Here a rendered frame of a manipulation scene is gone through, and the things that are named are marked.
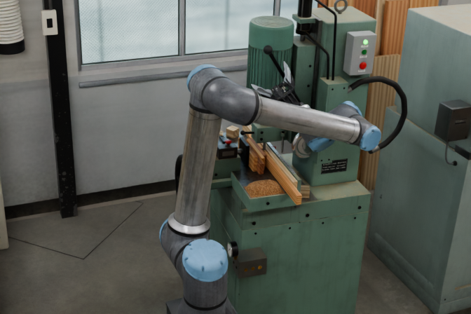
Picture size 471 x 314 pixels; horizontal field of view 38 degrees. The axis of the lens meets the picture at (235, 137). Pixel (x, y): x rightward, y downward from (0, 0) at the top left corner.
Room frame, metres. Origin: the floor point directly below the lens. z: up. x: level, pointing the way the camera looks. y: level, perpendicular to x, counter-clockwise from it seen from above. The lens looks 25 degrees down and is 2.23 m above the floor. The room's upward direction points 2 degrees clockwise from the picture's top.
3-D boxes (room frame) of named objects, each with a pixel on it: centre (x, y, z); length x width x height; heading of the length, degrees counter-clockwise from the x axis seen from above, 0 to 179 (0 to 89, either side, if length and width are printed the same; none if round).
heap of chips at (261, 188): (2.35, -0.12, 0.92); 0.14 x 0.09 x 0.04; 109
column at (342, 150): (2.71, -0.40, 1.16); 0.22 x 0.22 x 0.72; 19
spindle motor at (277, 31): (2.61, -0.12, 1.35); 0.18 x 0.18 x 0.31
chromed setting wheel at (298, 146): (2.53, -0.29, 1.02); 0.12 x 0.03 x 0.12; 109
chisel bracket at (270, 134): (2.61, -0.14, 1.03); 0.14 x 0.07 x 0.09; 109
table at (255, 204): (2.58, -0.02, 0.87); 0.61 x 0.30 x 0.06; 19
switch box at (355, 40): (2.58, -0.47, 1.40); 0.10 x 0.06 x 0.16; 109
